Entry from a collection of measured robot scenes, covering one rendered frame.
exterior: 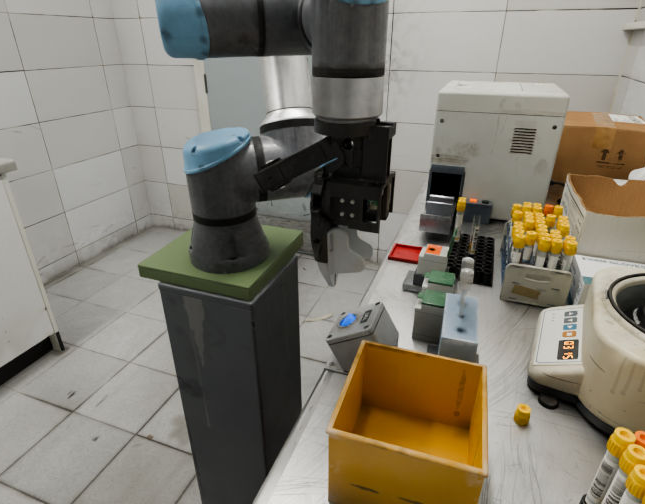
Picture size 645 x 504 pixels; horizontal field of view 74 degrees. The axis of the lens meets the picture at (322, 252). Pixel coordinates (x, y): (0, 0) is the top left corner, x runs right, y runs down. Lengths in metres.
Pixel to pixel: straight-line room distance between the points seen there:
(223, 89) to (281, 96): 2.00
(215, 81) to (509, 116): 2.03
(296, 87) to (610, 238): 0.59
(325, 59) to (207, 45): 0.14
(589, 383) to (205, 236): 0.60
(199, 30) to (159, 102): 2.65
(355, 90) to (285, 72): 0.36
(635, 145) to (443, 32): 1.20
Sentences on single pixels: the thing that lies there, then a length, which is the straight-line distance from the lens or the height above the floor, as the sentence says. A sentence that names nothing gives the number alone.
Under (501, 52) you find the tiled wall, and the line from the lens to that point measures 2.38.
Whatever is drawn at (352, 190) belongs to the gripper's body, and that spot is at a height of 1.13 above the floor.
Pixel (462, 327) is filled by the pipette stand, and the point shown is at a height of 0.97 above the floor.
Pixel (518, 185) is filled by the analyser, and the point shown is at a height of 0.97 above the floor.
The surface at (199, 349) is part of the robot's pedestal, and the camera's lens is 0.88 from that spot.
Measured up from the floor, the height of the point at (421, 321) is 0.91.
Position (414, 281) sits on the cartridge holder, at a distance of 0.77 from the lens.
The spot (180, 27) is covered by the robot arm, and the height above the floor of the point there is 1.29.
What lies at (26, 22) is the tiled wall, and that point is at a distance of 2.89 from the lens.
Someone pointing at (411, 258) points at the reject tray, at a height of 0.88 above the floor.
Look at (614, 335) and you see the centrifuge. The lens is 0.57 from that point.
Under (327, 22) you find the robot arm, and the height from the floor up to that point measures 1.29.
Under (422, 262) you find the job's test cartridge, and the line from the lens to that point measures 0.76.
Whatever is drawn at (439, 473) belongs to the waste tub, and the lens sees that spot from 0.41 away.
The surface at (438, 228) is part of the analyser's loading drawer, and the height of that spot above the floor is 0.91.
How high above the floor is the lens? 1.28
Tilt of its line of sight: 26 degrees down
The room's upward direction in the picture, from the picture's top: straight up
